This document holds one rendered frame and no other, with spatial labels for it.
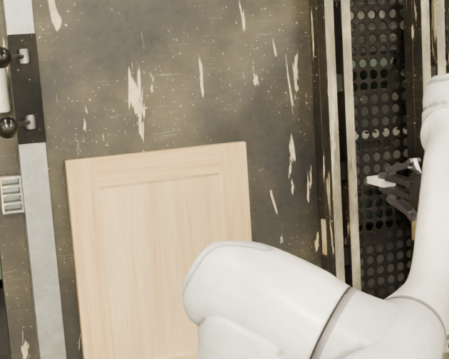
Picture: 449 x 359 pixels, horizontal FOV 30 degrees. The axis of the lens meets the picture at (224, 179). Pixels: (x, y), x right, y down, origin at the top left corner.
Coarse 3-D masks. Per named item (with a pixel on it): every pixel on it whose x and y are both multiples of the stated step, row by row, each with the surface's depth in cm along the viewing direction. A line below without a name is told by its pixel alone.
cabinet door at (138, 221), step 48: (240, 144) 174; (96, 192) 164; (144, 192) 168; (192, 192) 172; (240, 192) 175; (96, 240) 166; (144, 240) 169; (192, 240) 173; (96, 288) 167; (144, 288) 171; (96, 336) 168; (144, 336) 172; (192, 336) 176
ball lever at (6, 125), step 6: (0, 120) 144; (6, 120) 144; (12, 120) 144; (24, 120) 152; (30, 120) 154; (0, 126) 143; (6, 126) 143; (12, 126) 144; (18, 126) 145; (30, 126) 154; (36, 126) 155; (0, 132) 144; (6, 132) 143; (12, 132) 144; (6, 138) 145
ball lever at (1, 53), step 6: (0, 48) 142; (6, 48) 143; (24, 48) 152; (0, 54) 141; (6, 54) 142; (12, 54) 148; (18, 54) 150; (24, 54) 152; (0, 60) 141; (6, 60) 142; (24, 60) 152; (30, 60) 153; (0, 66) 142; (6, 66) 143
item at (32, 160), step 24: (24, 0) 153; (24, 24) 154; (24, 144) 156; (24, 168) 157; (24, 192) 157; (48, 192) 159; (24, 216) 160; (48, 216) 160; (48, 240) 160; (48, 264) 161; (48, 288) 161; (48, 312) 162; (48, 336) 162
